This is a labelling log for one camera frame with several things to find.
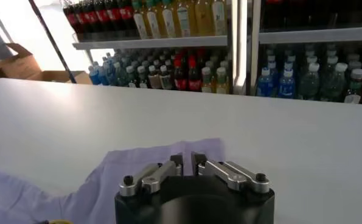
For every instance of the grey metal drink shelf rack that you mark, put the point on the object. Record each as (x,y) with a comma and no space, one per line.
(229,42)
(253,45)

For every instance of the green label clear bottle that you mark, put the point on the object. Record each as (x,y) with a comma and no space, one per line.
(118,76)
(333,84)
(131,78)
(309,83)

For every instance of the dark window frame bar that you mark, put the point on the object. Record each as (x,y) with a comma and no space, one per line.
(51,39)

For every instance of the yellow juice bottle green cap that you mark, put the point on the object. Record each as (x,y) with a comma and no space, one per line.
(154,20)
(184,19)
(140,21)
(202,17)
(219,16)
(169,19)

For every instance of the blue label water bottle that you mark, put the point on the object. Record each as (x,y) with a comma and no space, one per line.
(264,84)
(94,77)
(286,86)
(105,76)

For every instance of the yellow drink bottle white cap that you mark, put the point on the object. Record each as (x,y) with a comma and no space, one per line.
(207,82)
(222,82)

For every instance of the purple t-shirt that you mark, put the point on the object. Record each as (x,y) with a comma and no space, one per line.
(92,194)

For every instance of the cola bottle red cap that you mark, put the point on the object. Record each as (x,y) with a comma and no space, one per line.
(82,17)
(104,15)
(72,19)
(194,77)
(92,16)
(127,12)
(116,14)
(180,77)

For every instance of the grey metal shelf board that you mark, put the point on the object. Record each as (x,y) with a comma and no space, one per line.
(317,35)
(150,42)

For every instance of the small dark bottle brown label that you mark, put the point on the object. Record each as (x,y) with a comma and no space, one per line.
(165,79)

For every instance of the brown cardboard box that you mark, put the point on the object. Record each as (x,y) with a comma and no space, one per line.
(19,65)

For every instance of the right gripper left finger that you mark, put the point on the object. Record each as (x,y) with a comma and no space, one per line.
(150,178)

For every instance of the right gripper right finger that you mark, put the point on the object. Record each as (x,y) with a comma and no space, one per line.
(235,176)

